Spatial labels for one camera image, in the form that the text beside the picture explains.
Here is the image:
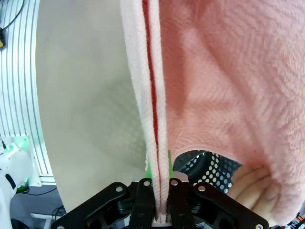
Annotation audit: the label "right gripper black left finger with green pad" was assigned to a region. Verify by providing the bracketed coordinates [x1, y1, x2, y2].
[51, 162, 156, 229]

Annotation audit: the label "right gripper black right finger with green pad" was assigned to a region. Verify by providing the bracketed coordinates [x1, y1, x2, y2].
[166, 150, 270, 229]

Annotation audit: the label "black perforated plastic basket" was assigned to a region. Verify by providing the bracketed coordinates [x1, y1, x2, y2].
[173, 149, 244, 195]

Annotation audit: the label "pink fleece towel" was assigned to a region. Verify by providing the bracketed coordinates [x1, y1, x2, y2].
[120, 0, 305, 226]

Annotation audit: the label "person left hand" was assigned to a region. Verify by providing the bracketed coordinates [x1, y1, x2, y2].
[226, 164, 283, 218]

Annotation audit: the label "black floor cables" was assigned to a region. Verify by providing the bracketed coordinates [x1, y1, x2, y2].
[14, 186, 67, 221]

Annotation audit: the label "thin black cable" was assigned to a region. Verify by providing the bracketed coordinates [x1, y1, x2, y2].
[0, 0, 26, 31]

